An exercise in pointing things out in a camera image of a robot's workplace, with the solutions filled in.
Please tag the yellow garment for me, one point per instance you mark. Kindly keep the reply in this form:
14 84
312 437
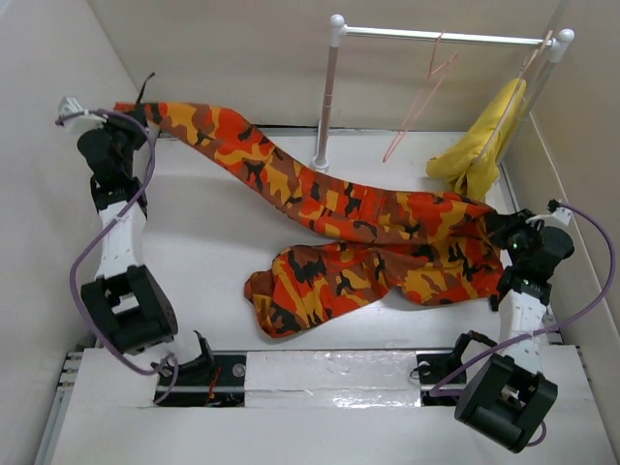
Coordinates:
455 166

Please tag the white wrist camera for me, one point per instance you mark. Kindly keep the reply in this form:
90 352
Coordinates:
75 119
557 215

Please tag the pink wire hanger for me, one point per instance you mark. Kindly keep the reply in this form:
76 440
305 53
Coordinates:
435 76

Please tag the white clothes rack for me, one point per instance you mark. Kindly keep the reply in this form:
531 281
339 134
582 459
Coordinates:
536 78

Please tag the orange camouflage trousers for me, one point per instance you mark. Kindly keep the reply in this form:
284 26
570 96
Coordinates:
432 247

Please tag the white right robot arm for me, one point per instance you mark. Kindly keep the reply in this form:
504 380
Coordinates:
508 398

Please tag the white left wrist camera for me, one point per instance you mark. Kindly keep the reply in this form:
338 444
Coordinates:
75 119

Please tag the wooden hanger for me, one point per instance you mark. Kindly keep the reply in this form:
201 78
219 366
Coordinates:
533 58

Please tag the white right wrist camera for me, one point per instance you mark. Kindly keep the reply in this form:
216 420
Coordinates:
557 215

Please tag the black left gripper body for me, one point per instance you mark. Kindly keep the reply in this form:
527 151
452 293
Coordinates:
128 138

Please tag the aluminium frame rail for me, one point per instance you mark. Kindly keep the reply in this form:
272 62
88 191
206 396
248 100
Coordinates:
61 402

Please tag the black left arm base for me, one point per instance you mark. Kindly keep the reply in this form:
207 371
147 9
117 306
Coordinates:
221 385

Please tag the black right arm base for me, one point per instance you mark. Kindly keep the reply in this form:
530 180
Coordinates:
430 368

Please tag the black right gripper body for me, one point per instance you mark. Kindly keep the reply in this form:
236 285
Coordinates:
515 235

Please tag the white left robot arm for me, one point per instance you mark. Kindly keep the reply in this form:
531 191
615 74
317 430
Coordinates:
125 306

